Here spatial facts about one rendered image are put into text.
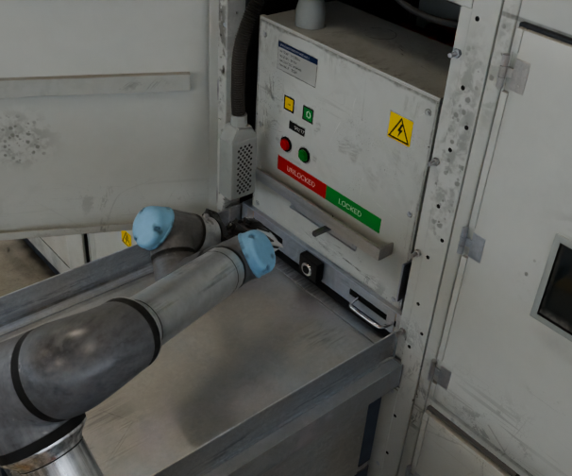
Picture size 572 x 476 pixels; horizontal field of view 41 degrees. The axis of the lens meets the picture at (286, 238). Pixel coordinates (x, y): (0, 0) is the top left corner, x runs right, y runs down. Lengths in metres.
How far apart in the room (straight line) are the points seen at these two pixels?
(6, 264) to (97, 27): 1.75
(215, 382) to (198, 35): 0.75
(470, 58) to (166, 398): 0.81
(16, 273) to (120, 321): 2.33
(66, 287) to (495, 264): 0.90
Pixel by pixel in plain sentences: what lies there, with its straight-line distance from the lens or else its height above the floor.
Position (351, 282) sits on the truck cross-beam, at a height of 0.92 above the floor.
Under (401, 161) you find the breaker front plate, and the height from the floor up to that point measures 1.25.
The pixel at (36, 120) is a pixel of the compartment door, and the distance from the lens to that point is 1.80.
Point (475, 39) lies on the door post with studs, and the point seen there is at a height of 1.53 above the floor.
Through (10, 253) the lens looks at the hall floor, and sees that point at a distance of 3.35.
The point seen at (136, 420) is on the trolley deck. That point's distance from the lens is 1.44.
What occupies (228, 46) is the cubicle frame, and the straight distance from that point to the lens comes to 1.69.
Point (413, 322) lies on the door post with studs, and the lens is 1.50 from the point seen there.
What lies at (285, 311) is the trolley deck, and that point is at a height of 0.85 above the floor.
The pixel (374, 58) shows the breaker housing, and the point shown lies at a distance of 1.48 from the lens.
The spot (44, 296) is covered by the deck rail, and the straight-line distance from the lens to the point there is 1.68.
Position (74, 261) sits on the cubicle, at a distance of 2.89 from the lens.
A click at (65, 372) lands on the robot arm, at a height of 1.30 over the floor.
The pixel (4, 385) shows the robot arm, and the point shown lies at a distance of 0.94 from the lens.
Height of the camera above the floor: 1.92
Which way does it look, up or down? 35 degrees down
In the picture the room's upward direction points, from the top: 4 degrees clockwise
